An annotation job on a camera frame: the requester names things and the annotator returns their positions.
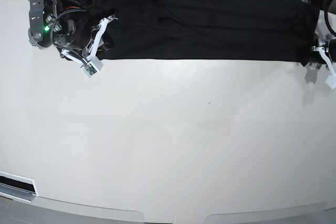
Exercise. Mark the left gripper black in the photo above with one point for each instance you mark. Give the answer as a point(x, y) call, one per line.
point(327, 41)

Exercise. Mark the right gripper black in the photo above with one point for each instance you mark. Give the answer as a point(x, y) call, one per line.
point(73, 32)

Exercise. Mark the black t-shirt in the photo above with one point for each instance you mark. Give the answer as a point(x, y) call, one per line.
point(261, 30)

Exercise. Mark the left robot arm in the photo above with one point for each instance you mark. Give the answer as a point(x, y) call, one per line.
point(326, 22)

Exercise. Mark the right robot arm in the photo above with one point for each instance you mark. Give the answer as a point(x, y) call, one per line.
point(43, 11)

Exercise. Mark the white slotted table fixture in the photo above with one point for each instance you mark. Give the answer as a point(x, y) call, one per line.
point(20, 183)

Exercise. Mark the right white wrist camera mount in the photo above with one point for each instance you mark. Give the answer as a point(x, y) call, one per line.
point(93, 53)

